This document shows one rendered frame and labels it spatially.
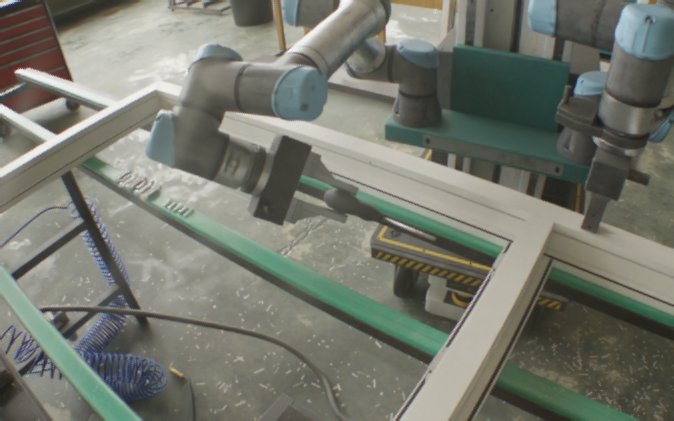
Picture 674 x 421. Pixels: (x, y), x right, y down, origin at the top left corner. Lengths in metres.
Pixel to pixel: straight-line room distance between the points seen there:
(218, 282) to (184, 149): 1.35
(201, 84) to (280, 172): 0.17
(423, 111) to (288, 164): 0.72
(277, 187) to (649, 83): 0.52
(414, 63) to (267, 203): 0.73
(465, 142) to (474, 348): 0.85
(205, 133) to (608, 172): 0.54
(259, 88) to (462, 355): 0.42
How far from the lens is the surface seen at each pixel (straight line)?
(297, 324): 1.75
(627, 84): 0.61
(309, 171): 0.72
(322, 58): 0.68
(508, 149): 1.31
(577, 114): 0.64
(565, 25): 0.71
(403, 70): 1.31
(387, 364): 1.63
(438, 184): 0.79
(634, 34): 0.59
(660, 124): 1.24
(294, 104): 0.60
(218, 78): 0.67
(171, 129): 0.66
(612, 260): 0.77
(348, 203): 0.74
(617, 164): 0.63
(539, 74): 1.38
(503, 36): 1.44
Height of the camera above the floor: 1.40
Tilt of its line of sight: 40 degrees down
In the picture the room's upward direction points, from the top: 5 degrees counter-clockwise
